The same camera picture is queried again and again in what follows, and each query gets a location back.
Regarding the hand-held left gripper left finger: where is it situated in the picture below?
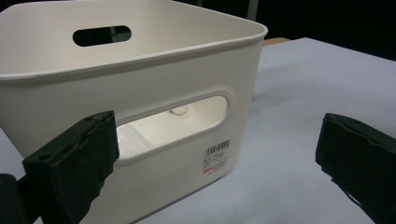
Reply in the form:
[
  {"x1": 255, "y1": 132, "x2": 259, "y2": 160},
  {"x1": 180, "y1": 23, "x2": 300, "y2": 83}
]
[{"x1": 21, "y1": 110, "x2": 120, "y2": 224}]

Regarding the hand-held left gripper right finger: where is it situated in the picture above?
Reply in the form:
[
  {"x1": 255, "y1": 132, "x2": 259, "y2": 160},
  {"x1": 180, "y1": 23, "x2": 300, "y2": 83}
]
[{"x1": 315, "y1": 112, "x2": 396, "y2": 224}]

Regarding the white plastic bin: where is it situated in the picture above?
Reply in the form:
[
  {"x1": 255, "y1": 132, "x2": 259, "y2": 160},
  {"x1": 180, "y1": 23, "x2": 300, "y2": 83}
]
[{"x1": 0, "y1": 0, "x2": 269, "y2": 224}]

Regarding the wooden table board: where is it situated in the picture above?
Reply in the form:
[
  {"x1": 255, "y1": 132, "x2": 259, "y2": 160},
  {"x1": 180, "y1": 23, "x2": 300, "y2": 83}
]
[{"x1": 262, "y1": 36, "x2": 292, "y2": 48}]

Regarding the white metal stand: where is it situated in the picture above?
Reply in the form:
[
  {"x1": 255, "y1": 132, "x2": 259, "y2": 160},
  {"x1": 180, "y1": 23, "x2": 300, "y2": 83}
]
[{"x1": 247, "y1": 0, "x2": 260, "y2": 21}]

